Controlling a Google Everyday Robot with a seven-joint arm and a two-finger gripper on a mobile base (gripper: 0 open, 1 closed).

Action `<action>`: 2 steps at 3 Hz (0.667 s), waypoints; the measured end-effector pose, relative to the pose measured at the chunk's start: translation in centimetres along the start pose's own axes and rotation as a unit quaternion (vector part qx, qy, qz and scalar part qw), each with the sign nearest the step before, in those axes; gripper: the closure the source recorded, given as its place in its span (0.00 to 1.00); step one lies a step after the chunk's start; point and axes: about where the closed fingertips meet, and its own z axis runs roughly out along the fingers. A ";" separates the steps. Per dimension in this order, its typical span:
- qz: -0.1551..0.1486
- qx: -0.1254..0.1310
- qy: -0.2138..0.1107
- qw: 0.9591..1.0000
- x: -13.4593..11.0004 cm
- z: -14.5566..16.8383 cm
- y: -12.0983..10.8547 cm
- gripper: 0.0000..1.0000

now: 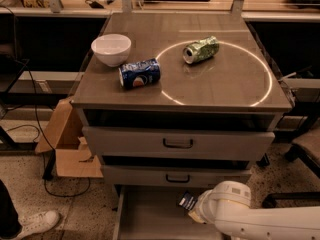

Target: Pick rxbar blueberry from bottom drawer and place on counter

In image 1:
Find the top grey drawer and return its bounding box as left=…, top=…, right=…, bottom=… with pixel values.
left=82, top=126, right=274, bottom=161

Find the white ceramic bowl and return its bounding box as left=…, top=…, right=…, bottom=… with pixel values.
left=91, top=34, right=132, bottom=67

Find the dark trouser leg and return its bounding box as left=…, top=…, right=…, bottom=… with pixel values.
left=0, top=180, right=22, bottom=239

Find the white sneaker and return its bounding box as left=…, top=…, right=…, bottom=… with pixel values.
left=13, top=210, right=60, bottom=240

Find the crushed green soda can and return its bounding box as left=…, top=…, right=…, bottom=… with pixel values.
left=183, top=36, right=219, bottom=64

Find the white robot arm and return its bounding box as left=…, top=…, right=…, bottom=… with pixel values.
left=189, top=181, right=320, bottom=240

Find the brown cardboard box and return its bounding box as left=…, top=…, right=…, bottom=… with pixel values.
left=35, top=98, right=102, bottom=178

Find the dark blue RXBAR wrapper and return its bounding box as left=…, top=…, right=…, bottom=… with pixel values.
left=178, top=191, right=198, bottom=211

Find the open bottom grey drawer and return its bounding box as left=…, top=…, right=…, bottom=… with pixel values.
left=112, top=186, right=231, bottom=240

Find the background workbench with clutter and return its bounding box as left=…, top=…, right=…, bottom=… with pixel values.
left=0, top=0, right=320, bottom=22

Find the middle grey drawer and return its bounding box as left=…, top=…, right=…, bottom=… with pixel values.
left=101, top=165, right=251, bottom=188

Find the crushed blue Pepsi can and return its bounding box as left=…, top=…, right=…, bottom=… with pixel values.
left=119, top=58, right=161, bottom=90

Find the black office chair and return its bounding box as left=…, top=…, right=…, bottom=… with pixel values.
left=255, top=110, right=320, bottom=208

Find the black floor cable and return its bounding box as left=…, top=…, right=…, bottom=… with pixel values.
left=0, top=4, right=92, bottom=198

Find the grey drawer cabinet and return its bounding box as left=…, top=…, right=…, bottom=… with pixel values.
left=70, top=11, right=294, bottom=240

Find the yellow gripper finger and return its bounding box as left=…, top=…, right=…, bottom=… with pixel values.
left=188, top=210, right=206, bottom=224

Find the left dark side table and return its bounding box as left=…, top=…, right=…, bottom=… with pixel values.
left=0, top=13, right=56, bottom=181

